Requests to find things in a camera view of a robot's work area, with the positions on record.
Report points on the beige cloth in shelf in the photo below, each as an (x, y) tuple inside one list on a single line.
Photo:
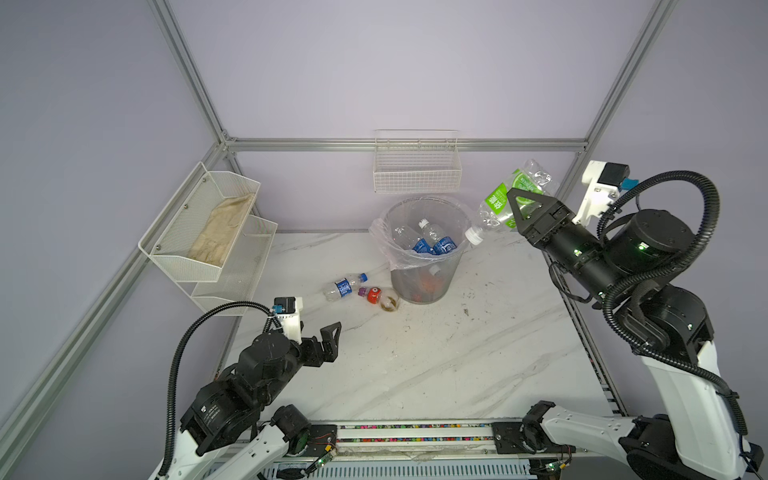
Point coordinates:
[(215, 241)]

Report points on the orange label yellow-cap bottle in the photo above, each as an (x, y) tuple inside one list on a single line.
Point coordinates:
[(430, 280)]

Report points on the red cap small bottle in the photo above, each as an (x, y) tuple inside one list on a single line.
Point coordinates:
[(386, 298)]

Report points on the small blue label bottle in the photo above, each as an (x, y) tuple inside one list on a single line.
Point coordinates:
[(344, 286)]

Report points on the white wire wall basket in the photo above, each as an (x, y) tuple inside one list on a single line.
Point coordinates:
[(413, 161)]

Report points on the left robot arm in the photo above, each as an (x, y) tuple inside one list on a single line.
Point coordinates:
[(233, 403)]

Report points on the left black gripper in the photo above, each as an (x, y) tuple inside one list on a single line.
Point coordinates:
[(316, 357)]

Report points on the green label clear bottle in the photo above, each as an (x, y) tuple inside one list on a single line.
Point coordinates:
[(495, 211)]

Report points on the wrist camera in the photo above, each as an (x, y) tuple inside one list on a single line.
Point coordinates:
[(287, 311), (605, 182)]

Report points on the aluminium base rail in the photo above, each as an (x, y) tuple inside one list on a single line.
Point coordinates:
[(471, 449)]

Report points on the grey mesh waste bin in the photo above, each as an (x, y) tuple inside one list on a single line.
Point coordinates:
[(405, 282)]

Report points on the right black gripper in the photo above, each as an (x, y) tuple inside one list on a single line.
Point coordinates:
[(535, 224)]

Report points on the clear plastic bin liner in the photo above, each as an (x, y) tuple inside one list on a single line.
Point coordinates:
[(451, 215)]

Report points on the white mesh shelf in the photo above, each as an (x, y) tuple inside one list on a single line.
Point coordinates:
[(242, 270), (172, 241)]

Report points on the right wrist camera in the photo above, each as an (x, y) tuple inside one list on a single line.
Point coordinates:
[(605, 182)]

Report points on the white upper mesh shelf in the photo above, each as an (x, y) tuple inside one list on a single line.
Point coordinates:
[(172, 241)]

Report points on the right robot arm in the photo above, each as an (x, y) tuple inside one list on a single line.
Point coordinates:
[(627, 265)]

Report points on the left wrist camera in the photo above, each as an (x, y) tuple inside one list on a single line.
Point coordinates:
[(287, 311)]

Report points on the white lower mesh shelf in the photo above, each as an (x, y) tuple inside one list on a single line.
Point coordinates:
[(242, 270)]

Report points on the Pocari bottle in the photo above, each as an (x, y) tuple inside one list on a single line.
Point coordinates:
[(436, 237)]

